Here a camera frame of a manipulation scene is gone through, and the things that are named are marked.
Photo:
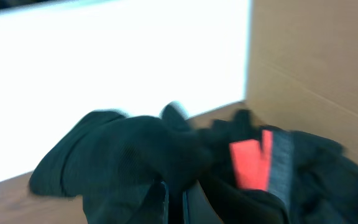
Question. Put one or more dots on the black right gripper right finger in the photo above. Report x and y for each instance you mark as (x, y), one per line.
(196, 207)

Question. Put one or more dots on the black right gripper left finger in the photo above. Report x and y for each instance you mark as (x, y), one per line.
(155, 207)

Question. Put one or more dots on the black cloth shorts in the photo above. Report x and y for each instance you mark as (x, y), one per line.
(263, 175)

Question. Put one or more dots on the cardboard box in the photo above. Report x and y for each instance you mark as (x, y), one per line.
(303, 67)

